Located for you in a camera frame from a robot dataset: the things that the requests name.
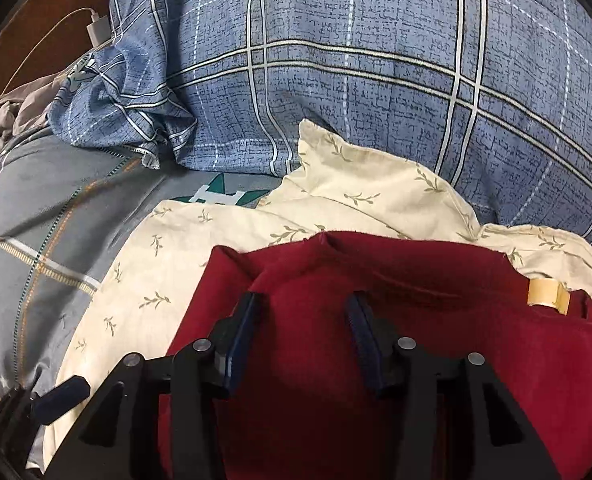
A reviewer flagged cream leaf-print cloth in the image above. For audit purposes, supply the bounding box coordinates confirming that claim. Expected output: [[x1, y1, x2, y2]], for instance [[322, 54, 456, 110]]
[[41, 119, 592, 467]]

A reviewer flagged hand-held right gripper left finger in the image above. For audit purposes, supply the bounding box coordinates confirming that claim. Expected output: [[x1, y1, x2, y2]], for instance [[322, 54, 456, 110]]
[[41, 291, 263, 480]]

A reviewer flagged white charger plug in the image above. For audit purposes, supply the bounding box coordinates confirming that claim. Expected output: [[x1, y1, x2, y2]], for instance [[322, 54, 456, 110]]
[[87, 12, 113, 47]]

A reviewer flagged white charging cable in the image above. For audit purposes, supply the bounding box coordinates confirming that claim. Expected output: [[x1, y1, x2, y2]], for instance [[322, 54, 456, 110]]
[[0, 6, 100, 96]]

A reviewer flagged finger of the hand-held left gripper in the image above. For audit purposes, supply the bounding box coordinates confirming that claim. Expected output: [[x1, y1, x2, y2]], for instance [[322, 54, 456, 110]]
[[30, 376, 91, 427]]

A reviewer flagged dark red garment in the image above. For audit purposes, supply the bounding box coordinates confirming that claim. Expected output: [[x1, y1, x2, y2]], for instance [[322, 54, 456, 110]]
[[158, 230, 592, 480]]

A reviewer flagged crumpled grey cloth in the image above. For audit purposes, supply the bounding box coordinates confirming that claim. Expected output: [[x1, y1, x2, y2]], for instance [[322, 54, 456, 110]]
[[0, 72, 73, 187]]

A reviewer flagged brown wooden headboard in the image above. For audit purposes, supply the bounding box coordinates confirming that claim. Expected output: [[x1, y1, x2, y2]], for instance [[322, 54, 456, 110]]
[[0, 0, 123, 111]]

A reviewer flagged grey star-print bed sheet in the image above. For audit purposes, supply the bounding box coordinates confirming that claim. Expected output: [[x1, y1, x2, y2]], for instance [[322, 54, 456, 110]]
[[0, 130, 277, 480]]

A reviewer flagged blue plaid pillow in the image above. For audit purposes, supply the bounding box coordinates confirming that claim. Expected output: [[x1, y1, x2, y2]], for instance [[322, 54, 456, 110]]
[[48, 0, 592, 257]]

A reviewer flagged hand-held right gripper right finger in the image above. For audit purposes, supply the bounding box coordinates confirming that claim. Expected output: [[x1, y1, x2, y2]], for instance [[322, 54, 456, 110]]
[[345, 291, 561, 480]]

